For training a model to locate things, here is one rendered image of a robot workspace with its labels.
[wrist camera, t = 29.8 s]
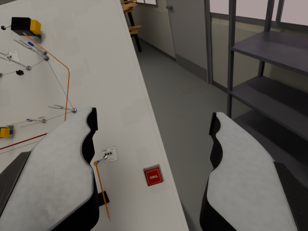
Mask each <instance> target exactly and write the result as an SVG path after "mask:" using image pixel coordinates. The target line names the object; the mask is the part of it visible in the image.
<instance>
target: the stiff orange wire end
mask: <svg viewBox="0 0 308 231"><path fill-rule="evenodd" d="M94 163H97V164H96V165H95V164H94ZM94 163H93V164H94V166H96V170H97V173H98V177H99V182H100V186H101V190H102V194H103V198H104V203H105V206H106V210H107V215H108V219H109V220H110V215H109V212H108V208H107V204H106V200H105V196H104V192H103V188H102V184H101V180H100V176H99V171H98V168H97V165H98V162H97V161H95V162H94Z"/></svg>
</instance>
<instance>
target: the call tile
mask: <svg viewBox="0 0 308 231"><path fill-rule="evenodd" d="M144 173H145V177H146V180H147V184H148V186H152V185H155V184H158V183H162V182H163V179H162V176H161V172H160V169H159V167H155V168H152V169H148V170H145V171H144Z"/></svg>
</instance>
